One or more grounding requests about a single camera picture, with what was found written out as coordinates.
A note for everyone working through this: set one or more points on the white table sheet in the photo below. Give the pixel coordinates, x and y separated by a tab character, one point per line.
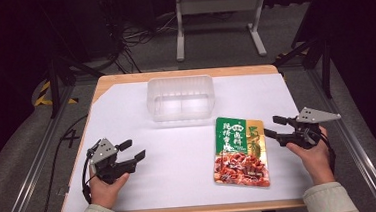
180	166

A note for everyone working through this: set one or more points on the person's right hand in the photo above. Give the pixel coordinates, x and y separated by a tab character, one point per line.
315	160

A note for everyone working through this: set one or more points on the clear plastic container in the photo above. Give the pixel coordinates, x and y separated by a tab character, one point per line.
180	98

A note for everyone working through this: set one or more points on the aluminium rail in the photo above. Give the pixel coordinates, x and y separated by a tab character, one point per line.
36	163
352	141

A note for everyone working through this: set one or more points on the green and gold seasoning packet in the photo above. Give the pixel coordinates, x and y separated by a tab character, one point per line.
241	152

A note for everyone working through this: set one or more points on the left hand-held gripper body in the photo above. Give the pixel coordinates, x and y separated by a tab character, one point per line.
108	160

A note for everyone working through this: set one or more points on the yellow and black hazard tape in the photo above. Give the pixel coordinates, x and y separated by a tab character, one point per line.
43	94

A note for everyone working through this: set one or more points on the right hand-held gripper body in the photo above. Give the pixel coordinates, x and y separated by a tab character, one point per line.
306	127

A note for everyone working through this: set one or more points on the black metal stand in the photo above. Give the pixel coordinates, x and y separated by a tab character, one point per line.
58	71
316	53

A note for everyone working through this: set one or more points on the white metal stand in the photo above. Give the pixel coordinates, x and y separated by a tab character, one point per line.
217	5

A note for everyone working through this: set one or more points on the person's left hand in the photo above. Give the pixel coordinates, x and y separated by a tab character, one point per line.
107	192

